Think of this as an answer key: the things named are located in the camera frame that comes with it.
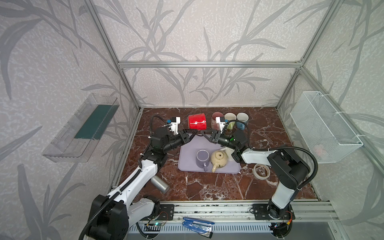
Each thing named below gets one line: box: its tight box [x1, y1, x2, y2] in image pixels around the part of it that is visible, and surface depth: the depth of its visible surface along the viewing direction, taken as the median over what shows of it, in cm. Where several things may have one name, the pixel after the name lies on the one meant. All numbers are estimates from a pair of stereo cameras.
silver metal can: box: [150, 175, 170, 194], surface depth 82 cm
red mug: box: [188, 113, 207, 130], surface depth 74 cm
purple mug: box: [195, 149, 210, 172], surface depth 86 cm
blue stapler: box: [182, 217, 215, 239], surface depth 69 cm
